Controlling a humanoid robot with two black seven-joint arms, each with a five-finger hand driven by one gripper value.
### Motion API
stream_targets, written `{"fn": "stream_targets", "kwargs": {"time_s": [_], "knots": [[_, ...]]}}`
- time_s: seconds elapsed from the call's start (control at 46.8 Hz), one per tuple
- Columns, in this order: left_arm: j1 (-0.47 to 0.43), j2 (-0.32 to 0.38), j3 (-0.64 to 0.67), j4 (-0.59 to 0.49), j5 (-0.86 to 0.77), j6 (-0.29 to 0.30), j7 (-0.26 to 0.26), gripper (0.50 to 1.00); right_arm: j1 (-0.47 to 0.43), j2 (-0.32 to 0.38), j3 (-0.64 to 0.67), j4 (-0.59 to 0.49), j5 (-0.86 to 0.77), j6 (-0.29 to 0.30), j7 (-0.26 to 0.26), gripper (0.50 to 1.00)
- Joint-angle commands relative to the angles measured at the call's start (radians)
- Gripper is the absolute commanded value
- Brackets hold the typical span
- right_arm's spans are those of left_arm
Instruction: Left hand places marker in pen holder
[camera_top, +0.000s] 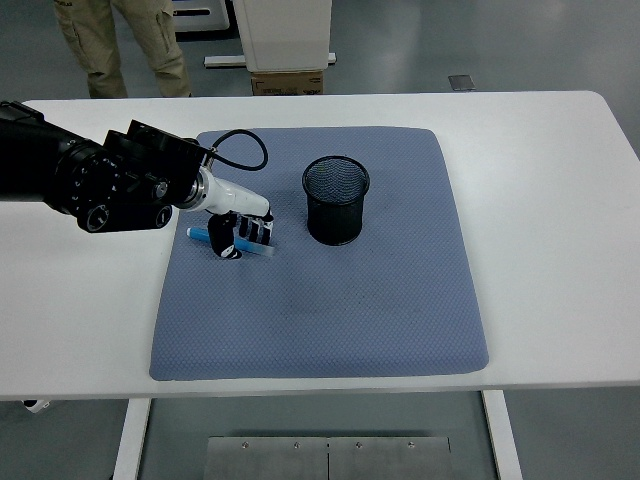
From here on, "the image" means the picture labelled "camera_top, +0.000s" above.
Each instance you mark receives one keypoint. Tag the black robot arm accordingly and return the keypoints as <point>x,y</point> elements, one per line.
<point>75,175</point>

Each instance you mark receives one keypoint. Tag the white table leg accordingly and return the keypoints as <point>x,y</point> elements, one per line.
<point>130,440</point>
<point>502,440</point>

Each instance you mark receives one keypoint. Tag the small grey floor plate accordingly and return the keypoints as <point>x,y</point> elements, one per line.
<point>461,83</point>

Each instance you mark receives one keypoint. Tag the person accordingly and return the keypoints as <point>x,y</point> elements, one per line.
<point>100,50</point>

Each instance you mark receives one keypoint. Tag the small white and black object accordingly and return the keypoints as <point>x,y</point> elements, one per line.
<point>36,405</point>

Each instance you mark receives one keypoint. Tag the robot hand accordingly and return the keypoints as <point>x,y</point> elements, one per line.
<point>237,197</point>

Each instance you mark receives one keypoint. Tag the blue marker with clear cap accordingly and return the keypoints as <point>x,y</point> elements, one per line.
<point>197,234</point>

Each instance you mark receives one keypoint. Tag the grey metal plate with screws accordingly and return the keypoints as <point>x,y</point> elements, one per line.
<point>390,460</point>
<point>267,460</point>

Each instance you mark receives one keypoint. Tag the brown cardboard box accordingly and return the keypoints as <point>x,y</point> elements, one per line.
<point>287,82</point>

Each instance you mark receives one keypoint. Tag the grey-blue textured mat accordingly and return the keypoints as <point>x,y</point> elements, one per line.
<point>320,310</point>

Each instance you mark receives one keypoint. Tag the black mesh pen holder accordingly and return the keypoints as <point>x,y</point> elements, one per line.
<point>335,220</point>

